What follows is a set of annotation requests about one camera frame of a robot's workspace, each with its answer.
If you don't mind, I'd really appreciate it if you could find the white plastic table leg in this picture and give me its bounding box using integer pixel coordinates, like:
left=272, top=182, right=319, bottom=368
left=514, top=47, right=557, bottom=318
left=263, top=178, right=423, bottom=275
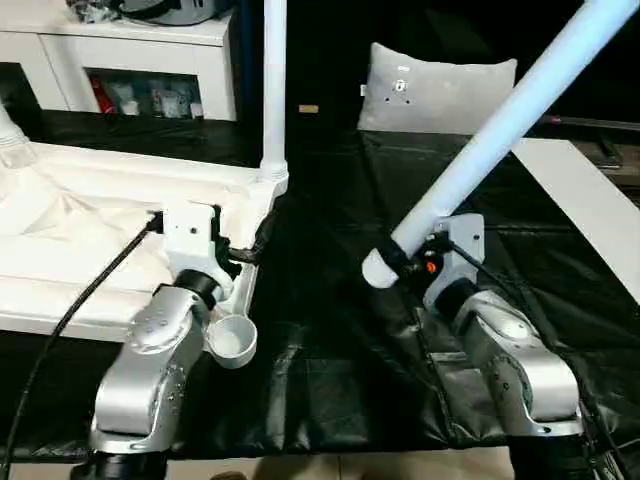
left=0, top=105, right=37, bottom=171
left=360, top=0, right=640, bottom=291
left=262, top=0, right=290, bottom=183

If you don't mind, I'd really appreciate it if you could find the white plastic table top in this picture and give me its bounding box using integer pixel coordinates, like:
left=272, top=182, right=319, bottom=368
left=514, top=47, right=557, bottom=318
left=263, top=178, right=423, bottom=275
left=0, top=145, right=291, bottom=369

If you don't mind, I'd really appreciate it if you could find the black work mat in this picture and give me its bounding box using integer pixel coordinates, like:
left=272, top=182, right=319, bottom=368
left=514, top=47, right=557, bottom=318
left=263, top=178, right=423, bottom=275
left=0, top=108, right=640, bottom=463

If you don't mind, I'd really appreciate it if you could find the grey pillow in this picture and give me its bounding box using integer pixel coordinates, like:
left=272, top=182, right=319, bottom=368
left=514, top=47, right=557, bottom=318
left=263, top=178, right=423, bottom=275
left=357, top=42, right=520, bottom=137

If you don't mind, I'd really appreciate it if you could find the dark round appliance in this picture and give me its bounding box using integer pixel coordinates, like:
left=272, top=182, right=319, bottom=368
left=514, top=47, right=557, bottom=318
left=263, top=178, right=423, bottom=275
left=120, top=0, right=239, bottom=26

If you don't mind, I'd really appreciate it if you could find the white cabinet with glass doors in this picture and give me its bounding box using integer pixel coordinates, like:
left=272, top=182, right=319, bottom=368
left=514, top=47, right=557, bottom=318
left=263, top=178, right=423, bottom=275
left=0, top=0, right=241, bottom=123

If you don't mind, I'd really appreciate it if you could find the dark clutter pile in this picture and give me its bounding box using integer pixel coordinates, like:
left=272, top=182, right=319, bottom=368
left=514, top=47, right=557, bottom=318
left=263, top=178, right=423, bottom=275
left=65, top=0, right=123, bottom=23

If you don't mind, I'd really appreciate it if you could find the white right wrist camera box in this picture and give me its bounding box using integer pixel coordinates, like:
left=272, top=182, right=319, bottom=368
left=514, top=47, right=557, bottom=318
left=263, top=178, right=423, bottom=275
left=420, top=212, right=487, bottom=313

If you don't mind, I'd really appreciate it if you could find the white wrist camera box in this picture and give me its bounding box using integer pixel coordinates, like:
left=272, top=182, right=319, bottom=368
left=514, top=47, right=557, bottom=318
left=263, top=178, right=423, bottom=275
left=420, top=212, right=487, bottom=313
left=160, top=205, right=237, bottom=303

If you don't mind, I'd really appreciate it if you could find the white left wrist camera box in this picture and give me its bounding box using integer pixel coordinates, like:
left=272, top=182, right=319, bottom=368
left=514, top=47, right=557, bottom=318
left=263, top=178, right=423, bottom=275
left=160, top=205, right=237, bottom=303

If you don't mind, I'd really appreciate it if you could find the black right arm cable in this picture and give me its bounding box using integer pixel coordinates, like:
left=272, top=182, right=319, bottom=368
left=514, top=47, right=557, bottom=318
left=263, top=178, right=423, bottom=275
left=440, top=240, right=626, bottom=471

